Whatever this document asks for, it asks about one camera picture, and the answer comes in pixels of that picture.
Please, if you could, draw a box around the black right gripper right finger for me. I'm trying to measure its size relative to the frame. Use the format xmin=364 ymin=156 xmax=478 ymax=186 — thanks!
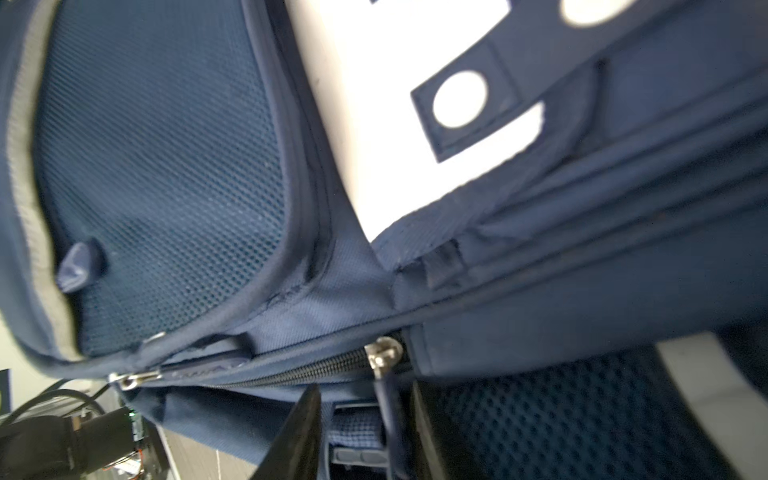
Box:
xmin=410 ymin=381 xmax=480 ymax=480

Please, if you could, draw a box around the navy blue student backpack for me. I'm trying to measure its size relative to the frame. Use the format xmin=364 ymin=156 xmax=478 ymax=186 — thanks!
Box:
xmin=1 ymin=1 xmax=767 ymax=479

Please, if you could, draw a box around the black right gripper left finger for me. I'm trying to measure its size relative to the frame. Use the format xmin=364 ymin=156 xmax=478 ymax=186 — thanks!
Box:
xmin=250 ymin=385 xmax=322 ymax=480

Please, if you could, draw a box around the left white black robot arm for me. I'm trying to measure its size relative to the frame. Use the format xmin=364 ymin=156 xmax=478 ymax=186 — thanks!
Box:
xmin=1 ymin=408 xmax=137 ymax=479

